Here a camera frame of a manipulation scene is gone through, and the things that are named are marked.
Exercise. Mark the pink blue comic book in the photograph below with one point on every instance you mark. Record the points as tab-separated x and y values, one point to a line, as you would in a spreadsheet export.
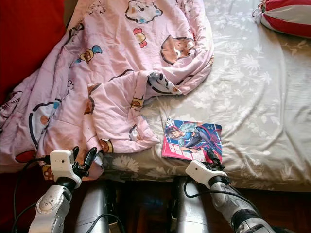
192	140

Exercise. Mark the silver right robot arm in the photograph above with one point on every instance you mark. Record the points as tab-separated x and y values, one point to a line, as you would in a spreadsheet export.
240	206

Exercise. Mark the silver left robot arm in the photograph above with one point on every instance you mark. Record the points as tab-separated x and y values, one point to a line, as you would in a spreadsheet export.
51	208

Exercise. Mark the silver left robot leg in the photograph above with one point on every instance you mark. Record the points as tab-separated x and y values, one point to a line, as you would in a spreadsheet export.
97	208

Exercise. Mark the silver robot leg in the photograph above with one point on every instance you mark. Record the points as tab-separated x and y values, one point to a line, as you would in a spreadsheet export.
97	208
189	208

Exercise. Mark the silver right robot leg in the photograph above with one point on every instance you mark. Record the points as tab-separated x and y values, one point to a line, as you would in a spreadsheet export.
189	208

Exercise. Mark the bed with beige floral sheet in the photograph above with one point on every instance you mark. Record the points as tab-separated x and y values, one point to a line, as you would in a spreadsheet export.
257	87

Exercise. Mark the pink cartoon print blanket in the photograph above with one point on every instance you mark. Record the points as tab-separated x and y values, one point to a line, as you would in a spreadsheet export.
116	73

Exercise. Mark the red fabric sofa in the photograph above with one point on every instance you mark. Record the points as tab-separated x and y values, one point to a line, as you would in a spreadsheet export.
29	43

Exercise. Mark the red white blue bolster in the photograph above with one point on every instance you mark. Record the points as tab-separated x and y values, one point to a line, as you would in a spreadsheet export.
286	17

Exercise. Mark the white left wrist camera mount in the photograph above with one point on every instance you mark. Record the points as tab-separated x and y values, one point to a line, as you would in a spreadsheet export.
62	166

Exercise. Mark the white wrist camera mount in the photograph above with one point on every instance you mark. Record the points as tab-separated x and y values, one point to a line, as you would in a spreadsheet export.
62	166
199	172

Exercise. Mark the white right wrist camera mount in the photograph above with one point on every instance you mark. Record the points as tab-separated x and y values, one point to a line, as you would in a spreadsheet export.
199	172

